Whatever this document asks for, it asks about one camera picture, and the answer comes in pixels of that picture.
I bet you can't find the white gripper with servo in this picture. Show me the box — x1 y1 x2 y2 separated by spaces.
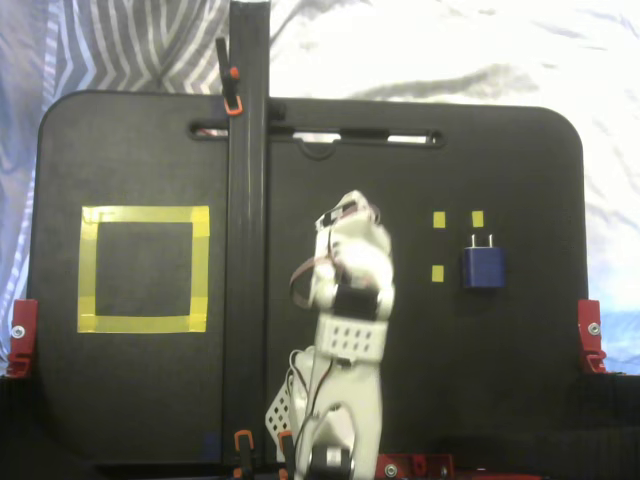
314 189 391 252

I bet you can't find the blue white charger block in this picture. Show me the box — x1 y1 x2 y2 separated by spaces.
460 233 508 292

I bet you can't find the long black table bar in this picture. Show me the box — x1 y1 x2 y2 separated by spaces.
222 0 274 466

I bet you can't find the yellow tape square outline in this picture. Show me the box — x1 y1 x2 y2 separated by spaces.
76 204 212 335

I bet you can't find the orange black spring clamp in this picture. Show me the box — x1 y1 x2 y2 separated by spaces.
215 37 245 118
233 429 255 480
277 429 296 474

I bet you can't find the red hinged bracket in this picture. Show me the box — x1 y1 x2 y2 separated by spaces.
5 298 40 379
576 298 610 375

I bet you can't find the red screw clamp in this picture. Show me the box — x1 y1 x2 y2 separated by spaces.
375 452 456 480

